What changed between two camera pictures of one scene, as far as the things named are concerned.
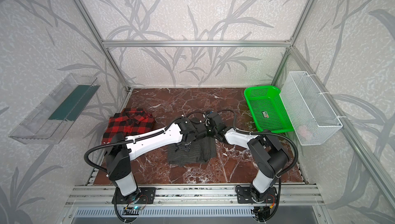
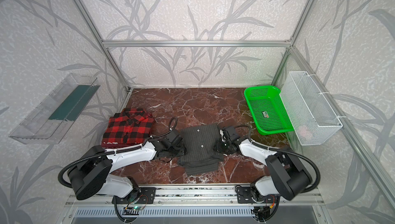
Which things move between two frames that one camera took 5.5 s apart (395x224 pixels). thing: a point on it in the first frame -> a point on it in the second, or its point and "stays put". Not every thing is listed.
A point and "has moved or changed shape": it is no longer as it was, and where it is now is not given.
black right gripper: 210,132 -> 222,141
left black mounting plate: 146,196 stays put
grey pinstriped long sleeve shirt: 202,150 has moved or changed shape
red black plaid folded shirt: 129,121 stays put
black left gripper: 191,141 -> 176,144
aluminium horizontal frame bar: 197,43 stays put
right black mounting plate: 244,196 stays put
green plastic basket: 268,109 stays put
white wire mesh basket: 311,118 stays put
